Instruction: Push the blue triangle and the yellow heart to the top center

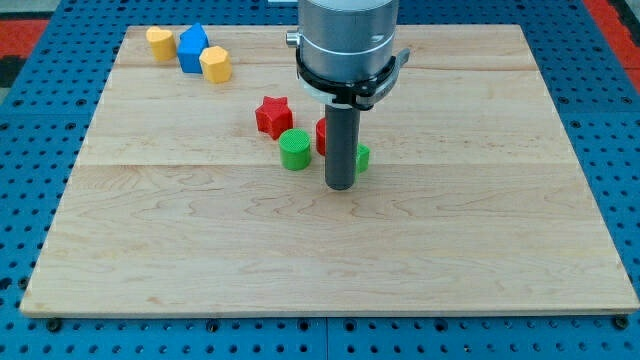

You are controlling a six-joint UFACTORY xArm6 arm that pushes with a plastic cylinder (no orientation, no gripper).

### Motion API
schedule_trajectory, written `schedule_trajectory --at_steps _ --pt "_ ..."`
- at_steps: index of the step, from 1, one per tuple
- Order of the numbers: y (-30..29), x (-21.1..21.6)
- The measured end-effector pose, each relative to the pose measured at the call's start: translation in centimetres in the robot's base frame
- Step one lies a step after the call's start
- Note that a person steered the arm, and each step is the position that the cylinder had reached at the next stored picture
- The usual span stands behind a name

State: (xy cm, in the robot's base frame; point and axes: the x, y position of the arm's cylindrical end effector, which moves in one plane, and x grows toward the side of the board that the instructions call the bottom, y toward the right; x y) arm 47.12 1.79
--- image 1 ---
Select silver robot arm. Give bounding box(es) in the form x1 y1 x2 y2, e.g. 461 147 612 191
285 0 410 190

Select yellow hexagon block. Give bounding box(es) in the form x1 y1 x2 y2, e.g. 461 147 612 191
199 46 232 83

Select black clamp ring mount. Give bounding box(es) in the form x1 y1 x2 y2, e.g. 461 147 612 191
296 48 411 111

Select red round block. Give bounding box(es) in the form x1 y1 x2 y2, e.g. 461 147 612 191
315 118 326 156

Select yellow heart block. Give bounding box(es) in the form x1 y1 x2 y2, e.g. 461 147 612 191
145 26 177 61

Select green block behind rod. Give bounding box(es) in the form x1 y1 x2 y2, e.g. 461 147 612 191
356 143 370 174

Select wooden board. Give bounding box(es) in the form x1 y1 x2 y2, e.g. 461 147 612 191
20 25 639 318

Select blue triangle house block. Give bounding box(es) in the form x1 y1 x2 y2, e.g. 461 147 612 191
177 23 209 74

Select red star block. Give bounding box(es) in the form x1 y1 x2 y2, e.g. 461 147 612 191
255 96 294 140

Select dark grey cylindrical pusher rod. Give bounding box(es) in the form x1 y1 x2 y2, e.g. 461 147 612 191
325 105 360 191

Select green cylinder block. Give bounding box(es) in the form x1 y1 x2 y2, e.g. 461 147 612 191
279 128 311 171

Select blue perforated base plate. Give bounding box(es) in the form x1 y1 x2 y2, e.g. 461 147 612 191
1 0 639 359

